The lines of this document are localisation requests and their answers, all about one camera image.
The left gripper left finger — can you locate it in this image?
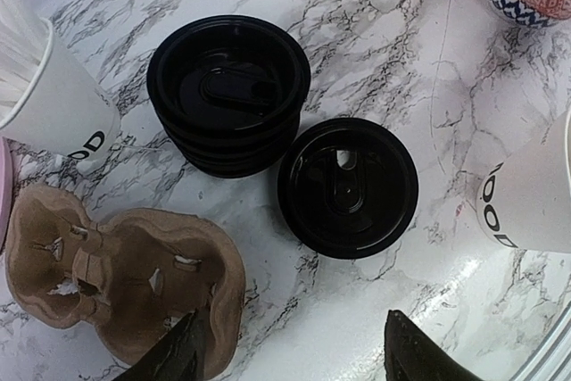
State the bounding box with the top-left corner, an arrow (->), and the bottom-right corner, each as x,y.
115,311 -> 208,381

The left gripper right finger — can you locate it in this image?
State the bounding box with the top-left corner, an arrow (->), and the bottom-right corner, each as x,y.
384,310 -> 477,381

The black cup lid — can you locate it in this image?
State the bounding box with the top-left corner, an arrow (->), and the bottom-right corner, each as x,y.
277,118 -> 419,260

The brown cardboard cup carrier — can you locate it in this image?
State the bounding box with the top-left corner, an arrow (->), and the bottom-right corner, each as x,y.
6,184 -> 246,378

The pink plate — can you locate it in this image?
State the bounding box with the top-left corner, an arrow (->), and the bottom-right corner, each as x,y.
0,137 -> 14,249

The stack of black lids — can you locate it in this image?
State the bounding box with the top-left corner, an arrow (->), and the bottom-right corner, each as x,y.
146,14 -> 311,178

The aluminium front rail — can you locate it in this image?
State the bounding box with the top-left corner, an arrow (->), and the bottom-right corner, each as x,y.
511,304 -> 571,381

